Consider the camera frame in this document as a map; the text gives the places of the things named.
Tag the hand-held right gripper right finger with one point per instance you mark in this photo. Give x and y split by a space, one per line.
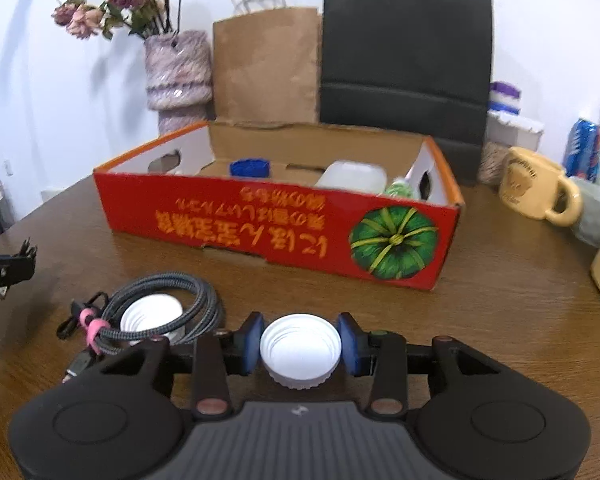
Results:
348 342

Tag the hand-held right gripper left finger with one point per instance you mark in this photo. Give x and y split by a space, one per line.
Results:
253 345

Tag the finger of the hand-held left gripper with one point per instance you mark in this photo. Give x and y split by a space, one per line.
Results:
7 269

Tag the purple lidded jar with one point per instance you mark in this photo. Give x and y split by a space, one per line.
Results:
505 94

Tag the brown paper bag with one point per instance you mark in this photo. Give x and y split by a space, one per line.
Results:
267 65

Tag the white plastic container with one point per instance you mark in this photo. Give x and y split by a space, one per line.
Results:
352 176

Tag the purple mottled ceramic vase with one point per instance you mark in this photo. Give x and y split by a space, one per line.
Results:
177 75

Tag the white wall socket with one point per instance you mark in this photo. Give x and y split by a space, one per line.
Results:
8 166

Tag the blue plastic cap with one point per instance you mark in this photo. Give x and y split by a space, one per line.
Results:
250 167

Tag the white plastic cap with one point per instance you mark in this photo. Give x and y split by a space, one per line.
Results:
152 316
300 347

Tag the red and orange cardboard box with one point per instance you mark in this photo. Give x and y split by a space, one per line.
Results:
280 230

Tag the yellow bear mug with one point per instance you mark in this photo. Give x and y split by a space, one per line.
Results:
530 187

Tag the black paper bag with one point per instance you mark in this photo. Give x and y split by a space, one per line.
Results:
405 45

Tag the grey cup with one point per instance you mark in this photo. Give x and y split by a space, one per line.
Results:
597 210

